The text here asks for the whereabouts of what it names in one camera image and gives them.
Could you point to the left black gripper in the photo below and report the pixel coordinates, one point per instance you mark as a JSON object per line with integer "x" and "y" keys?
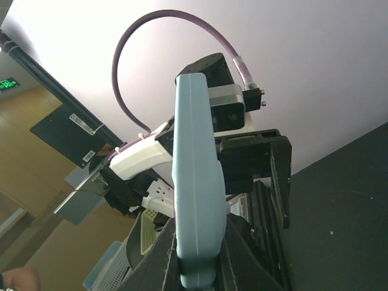
{"x": 255, "y": 155}

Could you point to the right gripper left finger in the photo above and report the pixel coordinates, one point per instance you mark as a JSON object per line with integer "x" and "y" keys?
{"x": 159, "y": 270}

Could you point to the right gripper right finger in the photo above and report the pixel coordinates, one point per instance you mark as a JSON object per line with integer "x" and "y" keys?
{"x": 238, "y": 268}

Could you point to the phone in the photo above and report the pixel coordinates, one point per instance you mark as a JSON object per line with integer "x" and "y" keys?
{"x": 199, "y": 194}

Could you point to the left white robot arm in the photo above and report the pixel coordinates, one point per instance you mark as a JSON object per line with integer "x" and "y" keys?
{"x": 157, "y": 147}

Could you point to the yellow perforated plastic basket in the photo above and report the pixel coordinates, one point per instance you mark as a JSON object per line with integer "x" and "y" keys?
{"x": 148, "y": 234}

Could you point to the light blue perforated basket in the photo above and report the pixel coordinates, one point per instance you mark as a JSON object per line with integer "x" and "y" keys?
{"x": 110, "y": 270}

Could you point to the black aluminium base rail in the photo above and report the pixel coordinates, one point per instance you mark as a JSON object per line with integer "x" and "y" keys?
{"x": 262, "y": 232}

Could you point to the left black frame post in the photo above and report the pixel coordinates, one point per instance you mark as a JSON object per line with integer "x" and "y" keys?
{"x": 54, "y": 87}

